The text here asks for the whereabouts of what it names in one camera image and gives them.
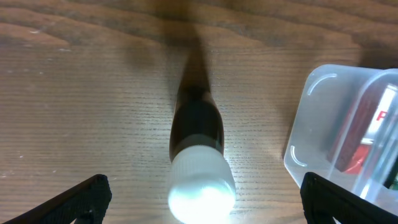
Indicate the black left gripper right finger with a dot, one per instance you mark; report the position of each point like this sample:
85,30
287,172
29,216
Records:
325,203

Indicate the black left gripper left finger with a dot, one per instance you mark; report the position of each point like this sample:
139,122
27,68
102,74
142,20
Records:
86,202

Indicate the red Panadol ActiFast box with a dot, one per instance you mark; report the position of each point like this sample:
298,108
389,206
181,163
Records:
359,130

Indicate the dark syrup bottle white cap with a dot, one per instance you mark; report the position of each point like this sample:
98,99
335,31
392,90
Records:
201,187

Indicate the clear plastic container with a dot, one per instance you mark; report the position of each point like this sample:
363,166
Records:
328,94

